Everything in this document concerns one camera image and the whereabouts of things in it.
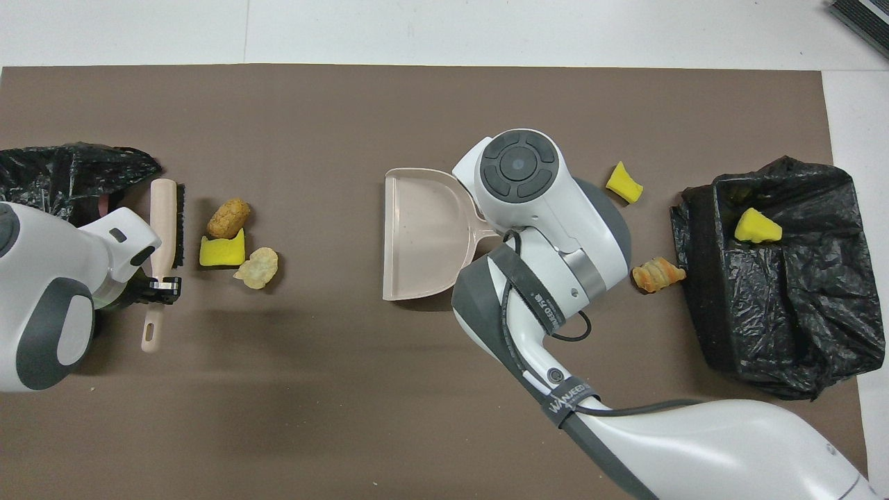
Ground striped croissant bread piece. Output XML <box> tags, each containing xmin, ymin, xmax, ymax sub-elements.
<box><xmin>631</xmin><ymin>256</ymin><xmax>687</xmax><ymax>294</ymax></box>

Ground brown fried nugget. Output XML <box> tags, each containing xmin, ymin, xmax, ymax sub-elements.
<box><xmin>206</xmin><ymin>198</ymin><xmax>251</xmax><ymax>239</ymax></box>

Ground notched yellow sponge piece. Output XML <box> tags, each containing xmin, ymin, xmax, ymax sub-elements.
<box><xmin>199</xmin><ymin>228</ymin><xmax>247</xmax><ymax>268</ymax></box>

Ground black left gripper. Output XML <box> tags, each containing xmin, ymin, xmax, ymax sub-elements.
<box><xmin>104</xmin><ymin>276</ymin><xmax>183</xmax><ymax>310</ymax></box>

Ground pale curled pastry piece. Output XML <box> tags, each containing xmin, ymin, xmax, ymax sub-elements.
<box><xmin>233</xmin><ymin>247</ymin><xmax>280</xmax><ymax>290</ymax></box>

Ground dark ribbed panel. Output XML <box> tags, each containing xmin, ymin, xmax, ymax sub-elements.
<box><xmin>826</xmin><ymin>0</ymin><xmax>889</xmax><ymax>60</ymax></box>

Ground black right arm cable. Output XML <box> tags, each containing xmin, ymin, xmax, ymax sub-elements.
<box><xmin>499</xmin><ymin>229</ymin><xmax>706</xmax><ymax>417</ymax></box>

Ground beige plastic dustpan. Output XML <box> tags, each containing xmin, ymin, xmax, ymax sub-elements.
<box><xmin>382</xmin><ymin>167</ymin><xmax>501</xmax><ymax>302</ymax></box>

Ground brown table mat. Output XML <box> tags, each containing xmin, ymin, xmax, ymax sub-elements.
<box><xmin>0</xmin><ymin>64</ymin><xmax>869</xmax><ymax>500</ymax></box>

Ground black bag-lined trash bin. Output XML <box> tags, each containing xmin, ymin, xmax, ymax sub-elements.
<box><xmin>0</xmin><ymin>142</ymin><xmax>164</xmax><ymax>233</ymax></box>
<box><xmin>670</xmin><ymin>156</ymin><xmax>886</xmax><ymax>401</ymax></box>

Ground beige brush black bristles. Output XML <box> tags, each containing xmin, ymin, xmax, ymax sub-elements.
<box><xmin>141</xmin><ymin>178</ymin><xmax>186</xmax><ymax>353</ymax></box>

